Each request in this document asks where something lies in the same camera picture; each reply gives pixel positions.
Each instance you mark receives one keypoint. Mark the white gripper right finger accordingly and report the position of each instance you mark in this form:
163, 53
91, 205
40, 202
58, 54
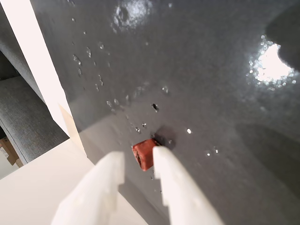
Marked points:
182, 187

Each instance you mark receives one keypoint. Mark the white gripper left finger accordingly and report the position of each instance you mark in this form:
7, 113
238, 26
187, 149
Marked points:
93, 187

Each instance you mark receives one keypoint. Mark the small red cube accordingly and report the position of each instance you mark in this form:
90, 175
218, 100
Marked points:
144, 154

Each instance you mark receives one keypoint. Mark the brown cardboard box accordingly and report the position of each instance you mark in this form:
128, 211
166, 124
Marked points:
10, 152

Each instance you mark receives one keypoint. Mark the black glossy mat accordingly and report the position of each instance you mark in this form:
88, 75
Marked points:
178, 70

